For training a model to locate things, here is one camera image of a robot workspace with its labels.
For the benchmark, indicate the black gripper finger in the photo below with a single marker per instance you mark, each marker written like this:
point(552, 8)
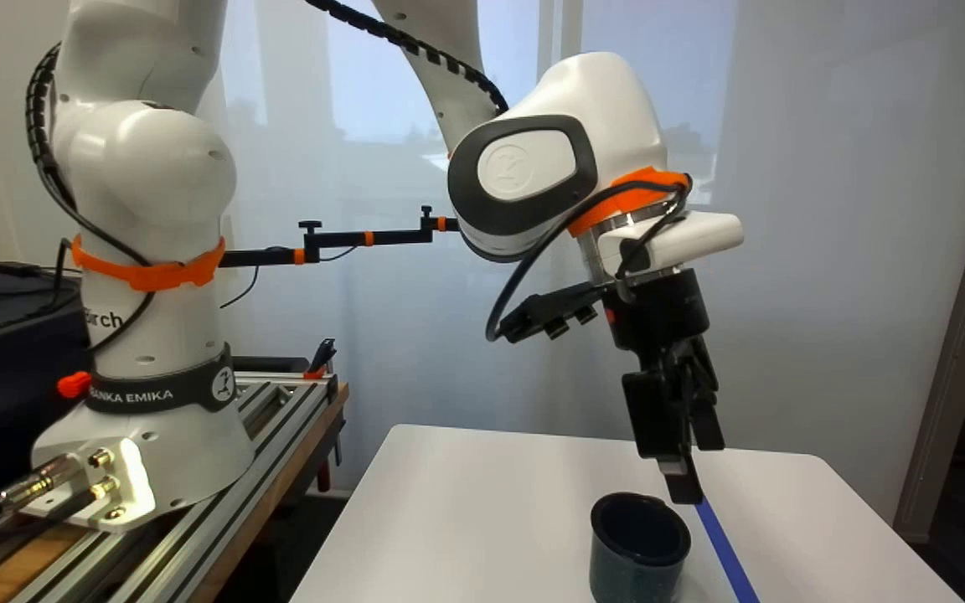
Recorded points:
point(653, 415)
point(705, 404)

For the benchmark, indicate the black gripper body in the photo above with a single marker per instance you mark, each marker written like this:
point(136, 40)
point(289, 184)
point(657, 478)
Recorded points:
point(662, 311)

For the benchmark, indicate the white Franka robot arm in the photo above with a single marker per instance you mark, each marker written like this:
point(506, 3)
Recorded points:
point(147, 168)

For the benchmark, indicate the dark teal cup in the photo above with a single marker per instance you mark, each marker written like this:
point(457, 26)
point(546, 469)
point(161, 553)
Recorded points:
point(634, 564)

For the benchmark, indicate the blue tape outline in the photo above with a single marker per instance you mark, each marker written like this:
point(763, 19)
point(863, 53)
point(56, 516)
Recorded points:
point(728, 558)

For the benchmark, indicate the white sheer curtain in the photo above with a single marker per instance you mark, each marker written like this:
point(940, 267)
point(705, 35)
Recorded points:
point(837, 223)

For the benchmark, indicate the black red clamp tool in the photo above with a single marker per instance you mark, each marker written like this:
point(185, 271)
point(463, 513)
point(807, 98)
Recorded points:
point(318, 356)

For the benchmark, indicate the wooden bench board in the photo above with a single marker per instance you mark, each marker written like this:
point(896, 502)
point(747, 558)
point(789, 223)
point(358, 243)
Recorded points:
point(268, 504)

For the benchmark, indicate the black equipment cabinet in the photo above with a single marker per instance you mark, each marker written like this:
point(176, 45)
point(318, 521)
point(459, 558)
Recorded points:
point(0, 379)

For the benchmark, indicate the aluminium rail base frame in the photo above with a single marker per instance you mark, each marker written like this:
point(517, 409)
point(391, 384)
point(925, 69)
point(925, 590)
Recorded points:
point(167, 539)

